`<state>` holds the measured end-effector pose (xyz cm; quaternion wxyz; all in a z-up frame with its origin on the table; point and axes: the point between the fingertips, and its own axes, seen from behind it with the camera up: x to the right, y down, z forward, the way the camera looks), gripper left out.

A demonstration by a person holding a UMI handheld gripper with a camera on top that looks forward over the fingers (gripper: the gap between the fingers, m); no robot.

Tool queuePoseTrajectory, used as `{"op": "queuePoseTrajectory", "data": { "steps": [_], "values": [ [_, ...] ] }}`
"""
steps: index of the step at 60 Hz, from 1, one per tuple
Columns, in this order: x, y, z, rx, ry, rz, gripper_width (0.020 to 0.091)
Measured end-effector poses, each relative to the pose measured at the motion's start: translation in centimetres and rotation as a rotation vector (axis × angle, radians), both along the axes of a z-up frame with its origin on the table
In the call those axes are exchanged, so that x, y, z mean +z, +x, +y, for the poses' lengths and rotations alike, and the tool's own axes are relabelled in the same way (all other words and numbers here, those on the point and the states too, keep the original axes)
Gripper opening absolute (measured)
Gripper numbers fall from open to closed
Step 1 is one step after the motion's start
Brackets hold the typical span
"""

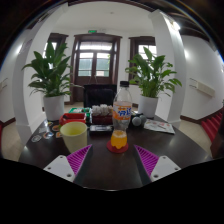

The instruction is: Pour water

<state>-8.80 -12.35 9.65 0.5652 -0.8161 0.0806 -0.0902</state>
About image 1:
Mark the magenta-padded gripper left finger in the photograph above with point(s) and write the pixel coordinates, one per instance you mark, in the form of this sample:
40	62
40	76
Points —
63	167

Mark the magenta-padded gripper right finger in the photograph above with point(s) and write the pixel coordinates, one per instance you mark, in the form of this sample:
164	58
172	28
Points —
163	168

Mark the clear orange drink bottle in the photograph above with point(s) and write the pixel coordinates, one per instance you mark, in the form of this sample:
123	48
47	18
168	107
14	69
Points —
121	115

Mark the pale yellow cup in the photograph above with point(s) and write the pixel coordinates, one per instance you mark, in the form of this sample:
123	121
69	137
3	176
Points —
74	136

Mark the printed paper sheet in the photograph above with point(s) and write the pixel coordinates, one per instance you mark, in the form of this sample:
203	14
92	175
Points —
159	126

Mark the flat round red coaster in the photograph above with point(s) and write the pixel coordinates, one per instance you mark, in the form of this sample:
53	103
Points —
117	150

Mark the red plastic box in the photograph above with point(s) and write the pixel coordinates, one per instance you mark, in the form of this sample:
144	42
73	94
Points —
72	117

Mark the flat black device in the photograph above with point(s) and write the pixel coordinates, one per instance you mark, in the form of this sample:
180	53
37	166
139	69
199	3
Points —
101	129

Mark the grey round balls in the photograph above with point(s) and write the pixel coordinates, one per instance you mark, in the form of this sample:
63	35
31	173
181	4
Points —
137	120

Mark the green and white box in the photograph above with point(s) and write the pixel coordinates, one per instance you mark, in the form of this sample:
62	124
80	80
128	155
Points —
80	110

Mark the brown box of white items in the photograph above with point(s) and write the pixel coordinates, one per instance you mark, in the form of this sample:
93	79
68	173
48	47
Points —
101	115

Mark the black chair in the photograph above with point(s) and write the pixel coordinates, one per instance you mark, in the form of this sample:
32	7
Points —
100	96

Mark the leafy plant in white pot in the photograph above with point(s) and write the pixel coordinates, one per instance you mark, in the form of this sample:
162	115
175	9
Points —
51	75
150	76

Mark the dark wooden double door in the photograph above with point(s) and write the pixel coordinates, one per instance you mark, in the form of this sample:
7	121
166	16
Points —
95	60

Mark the dark-framed wide window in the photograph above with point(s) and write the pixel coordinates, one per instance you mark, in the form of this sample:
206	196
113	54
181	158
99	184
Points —
136	45

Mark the dark-framed narrow window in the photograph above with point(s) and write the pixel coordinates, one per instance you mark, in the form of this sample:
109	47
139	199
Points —
61	40

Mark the green exit sign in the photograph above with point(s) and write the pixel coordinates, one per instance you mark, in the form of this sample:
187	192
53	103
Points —
92	31

